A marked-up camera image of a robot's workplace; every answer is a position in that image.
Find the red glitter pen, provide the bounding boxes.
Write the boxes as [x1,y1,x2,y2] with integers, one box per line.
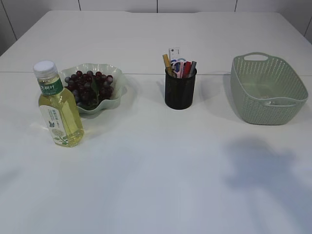
[182,61,192,78]

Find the yellow tea bottle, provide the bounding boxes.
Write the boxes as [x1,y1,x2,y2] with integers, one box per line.
[33,60,84,147]

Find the silver glitter pen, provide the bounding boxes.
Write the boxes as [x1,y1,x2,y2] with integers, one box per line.
[189,61,196,77]

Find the black mesh pen holder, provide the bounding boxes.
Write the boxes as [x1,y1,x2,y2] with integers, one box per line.
[164,69,197,110]

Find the clear plastic sheet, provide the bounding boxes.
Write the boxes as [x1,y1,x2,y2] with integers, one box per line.
[244,83,295,107]

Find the blue scissors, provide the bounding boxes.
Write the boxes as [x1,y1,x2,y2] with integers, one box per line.
[170,58,186,64]

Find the green translucent wavy plate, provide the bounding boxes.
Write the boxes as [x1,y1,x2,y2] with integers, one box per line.
[59,63,126,115]

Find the pink purple scissors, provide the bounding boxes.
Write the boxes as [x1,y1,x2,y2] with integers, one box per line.
[171,62,185,78]

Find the clear plastic ruler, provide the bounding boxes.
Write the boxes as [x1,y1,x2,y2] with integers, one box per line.
[168,47,181,61]

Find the green plastic basket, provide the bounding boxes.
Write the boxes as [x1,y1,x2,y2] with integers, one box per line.
[230,52,309,125]

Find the gold glitter pen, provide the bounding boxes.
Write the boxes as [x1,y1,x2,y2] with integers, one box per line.
[162,54,174,77]

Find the purple artificial grape bunch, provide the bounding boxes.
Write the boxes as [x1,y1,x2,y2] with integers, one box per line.
[64,70,114,110]

